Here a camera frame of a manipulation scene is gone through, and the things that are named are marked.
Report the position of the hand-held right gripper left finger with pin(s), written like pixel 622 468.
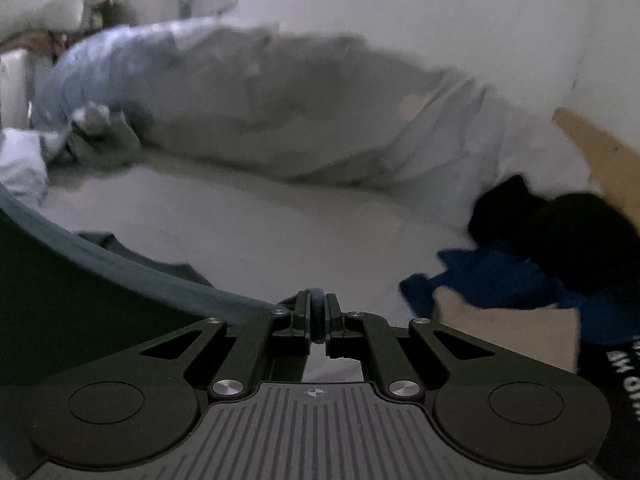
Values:
pixel 306 320

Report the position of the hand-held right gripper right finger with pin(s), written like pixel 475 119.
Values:
pixel 334 322

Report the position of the teal t-shirt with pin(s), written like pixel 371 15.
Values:
pixel 75 300

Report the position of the pale blue grey garment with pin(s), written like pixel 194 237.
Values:
pixel 110 140

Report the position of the beige garment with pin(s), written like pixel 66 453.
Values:
pixel 510 330

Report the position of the white blue patterned duvet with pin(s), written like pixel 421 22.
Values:
pixel 300 110

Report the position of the black printed garment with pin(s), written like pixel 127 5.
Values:
pixel 615 400

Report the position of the wooden headboard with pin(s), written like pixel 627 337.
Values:
pixel 610 160

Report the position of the white cloth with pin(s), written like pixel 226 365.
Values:
pixel 20 170

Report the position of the white bolster pillow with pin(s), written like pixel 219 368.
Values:
pixel 40 10

